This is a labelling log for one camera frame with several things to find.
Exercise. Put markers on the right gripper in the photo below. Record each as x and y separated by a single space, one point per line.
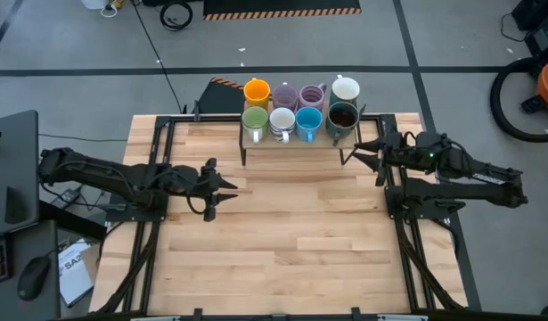
407 156

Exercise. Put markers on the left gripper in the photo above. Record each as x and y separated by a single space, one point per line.
189 180

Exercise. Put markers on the dark speckled stoneware mug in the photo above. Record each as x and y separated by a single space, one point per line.
342 118

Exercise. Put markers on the large teal mug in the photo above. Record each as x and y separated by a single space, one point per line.
345 88

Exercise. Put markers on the light blue mug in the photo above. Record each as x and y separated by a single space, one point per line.
308 120

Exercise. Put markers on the green and white mug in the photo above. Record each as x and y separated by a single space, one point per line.
255 118

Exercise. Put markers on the lilac ringed ceramic mug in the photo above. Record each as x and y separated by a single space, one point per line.
312 94

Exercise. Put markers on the blue white patterned mug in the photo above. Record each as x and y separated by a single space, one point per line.
282 119

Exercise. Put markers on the yellow mug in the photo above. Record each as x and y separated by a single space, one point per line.
257 94

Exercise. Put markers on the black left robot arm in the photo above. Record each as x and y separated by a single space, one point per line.
100 171

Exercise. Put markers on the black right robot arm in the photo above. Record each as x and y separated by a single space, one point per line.
456 189

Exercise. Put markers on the wooden shelf riser black legs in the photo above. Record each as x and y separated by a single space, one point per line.
296 145

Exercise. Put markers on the small black hazard-striped ramp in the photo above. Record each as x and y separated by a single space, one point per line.
220 100

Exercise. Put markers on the black power adapter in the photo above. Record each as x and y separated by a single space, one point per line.
66 198

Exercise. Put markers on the white printed booklet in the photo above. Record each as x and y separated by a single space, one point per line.
73 272

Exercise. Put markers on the black hazard-striped floor mat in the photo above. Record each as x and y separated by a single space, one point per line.
278 5

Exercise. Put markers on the black computer mouse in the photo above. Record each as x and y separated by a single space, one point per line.
33 276

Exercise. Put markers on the black equipment case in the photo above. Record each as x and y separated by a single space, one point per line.
541 18

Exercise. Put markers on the white container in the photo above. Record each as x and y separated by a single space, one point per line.
93 3

